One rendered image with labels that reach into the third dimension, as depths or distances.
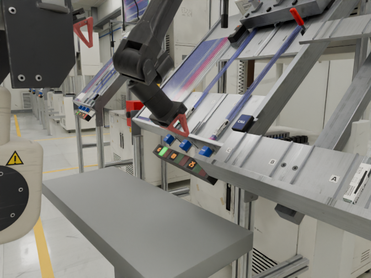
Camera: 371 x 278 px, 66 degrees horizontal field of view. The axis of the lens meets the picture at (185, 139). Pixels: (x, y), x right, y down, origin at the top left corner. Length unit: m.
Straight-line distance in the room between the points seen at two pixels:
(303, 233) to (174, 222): 0.57
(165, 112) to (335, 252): 0.49
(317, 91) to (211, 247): 2.50
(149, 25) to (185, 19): 1.74
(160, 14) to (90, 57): 4.77
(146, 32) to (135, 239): 0.42
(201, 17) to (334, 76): 1.26
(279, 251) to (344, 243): 0.50
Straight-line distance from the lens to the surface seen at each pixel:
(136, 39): 0.64
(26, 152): 0.51
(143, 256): 0.54
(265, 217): 1.17
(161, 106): 0.69
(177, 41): 2.32
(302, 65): 0.90
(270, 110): 0.81
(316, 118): 2.95
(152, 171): 2.30
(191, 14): 2.42
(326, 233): 0.72
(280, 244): 1.16
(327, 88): 2.88
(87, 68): 5.38
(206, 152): 0.80
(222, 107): 0.92
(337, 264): 0.73
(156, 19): 0.65
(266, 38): 1.13
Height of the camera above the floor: 0.90
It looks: 11 degrees down
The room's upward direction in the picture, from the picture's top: straight up
